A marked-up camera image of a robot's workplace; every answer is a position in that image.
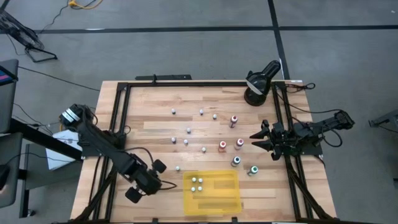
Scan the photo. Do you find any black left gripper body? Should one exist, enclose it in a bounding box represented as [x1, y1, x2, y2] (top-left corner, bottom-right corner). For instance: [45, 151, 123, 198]
[136, 166, 163, 197]

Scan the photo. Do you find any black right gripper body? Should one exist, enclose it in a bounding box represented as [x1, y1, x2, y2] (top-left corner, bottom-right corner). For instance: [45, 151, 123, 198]
[266, 121, 300, 161]

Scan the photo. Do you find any black desk lamp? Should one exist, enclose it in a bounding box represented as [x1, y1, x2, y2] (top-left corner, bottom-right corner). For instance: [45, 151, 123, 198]
[243, 60, 282, 107]

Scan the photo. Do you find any white box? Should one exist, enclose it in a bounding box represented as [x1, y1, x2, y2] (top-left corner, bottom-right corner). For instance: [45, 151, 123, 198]
[45, 128, 83, 171]

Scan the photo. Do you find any black flat bar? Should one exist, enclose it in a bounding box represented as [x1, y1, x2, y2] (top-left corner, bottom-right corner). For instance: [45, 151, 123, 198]
[135, 73, 193, 82]

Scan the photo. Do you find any black desk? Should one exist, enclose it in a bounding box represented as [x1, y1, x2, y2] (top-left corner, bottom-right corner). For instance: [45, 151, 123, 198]
[9, 117, 84, 218]

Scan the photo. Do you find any grey stand foot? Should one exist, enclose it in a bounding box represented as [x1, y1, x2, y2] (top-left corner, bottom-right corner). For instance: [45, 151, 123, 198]
[368, 108, 398, 130]

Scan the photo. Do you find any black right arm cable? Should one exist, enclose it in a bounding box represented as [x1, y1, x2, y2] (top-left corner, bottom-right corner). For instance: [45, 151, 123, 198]
[275, 90, 345, 149]

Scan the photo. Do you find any looped black cable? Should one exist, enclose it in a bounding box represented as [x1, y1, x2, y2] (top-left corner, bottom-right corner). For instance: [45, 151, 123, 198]
[284, 82, 317, 94]

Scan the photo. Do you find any black aluminium extrusion frame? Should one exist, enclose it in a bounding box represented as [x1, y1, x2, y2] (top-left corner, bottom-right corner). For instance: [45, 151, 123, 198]
[73, 81, 338, 224]

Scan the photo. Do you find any long black floor cable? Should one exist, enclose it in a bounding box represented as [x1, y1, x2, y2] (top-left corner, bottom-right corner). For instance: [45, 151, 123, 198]
[17, 66, 101, 92]

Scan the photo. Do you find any thin black floor cable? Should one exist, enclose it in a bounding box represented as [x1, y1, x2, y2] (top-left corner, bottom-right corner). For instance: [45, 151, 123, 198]
[39, 0, 74, 34]

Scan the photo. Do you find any yellow cable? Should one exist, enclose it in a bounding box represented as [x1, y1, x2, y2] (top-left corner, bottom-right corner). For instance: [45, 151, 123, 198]
[68, 0, 104, 10]

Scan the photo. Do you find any black wire floor fan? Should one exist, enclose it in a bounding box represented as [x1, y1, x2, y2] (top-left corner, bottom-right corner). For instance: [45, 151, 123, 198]
[0, 8, 58, 63]

